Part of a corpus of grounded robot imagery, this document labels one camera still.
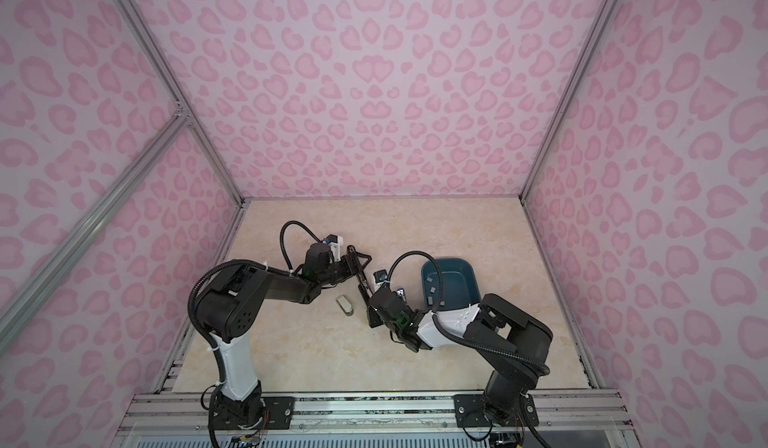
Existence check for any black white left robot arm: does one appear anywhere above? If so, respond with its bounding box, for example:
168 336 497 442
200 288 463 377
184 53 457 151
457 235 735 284
187 241 372 418

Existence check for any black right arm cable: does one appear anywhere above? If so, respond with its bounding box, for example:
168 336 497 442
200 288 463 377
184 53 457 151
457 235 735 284
386 249 552 377

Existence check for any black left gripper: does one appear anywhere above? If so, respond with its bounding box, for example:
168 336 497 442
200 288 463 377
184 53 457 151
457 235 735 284
318 251 371 287

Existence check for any aluminium corner frame post right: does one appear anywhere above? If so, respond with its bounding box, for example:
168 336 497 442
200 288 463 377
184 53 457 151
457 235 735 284
519 0 623 206

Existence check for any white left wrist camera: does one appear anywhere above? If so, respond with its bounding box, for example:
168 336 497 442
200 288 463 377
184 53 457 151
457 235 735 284
322 234 344 262

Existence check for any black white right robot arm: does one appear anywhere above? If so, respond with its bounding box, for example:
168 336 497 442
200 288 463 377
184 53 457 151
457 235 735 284
368 288 553 428

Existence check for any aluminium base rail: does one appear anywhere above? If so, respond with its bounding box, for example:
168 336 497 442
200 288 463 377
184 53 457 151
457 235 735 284
115 389 639 447

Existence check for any teal plastic tray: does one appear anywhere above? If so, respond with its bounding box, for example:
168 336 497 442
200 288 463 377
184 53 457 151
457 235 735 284
421 258 481 311

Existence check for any light blue mini stapler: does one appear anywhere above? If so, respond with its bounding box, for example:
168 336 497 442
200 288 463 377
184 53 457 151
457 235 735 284
395 288 408 304

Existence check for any black long stapler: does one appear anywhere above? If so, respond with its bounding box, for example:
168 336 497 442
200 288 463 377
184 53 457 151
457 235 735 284
356 270 374 306

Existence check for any aluminium corner frame post left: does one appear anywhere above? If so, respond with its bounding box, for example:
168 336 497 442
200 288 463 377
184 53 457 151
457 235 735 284
112 0 245 207

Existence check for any aluminium diagonal frame bar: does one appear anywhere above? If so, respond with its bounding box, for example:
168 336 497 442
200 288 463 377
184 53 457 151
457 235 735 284
1 110 189 353

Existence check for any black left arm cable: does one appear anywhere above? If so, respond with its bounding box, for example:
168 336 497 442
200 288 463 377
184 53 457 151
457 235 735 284
278 219 325 272

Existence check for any aluminium corner frame post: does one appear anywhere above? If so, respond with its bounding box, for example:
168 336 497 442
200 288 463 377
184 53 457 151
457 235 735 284
112 0 245 207
519 0 623 206

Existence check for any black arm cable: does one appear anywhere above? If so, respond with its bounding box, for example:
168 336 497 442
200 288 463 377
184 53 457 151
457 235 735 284
278 219 325 272
386 249 552 377

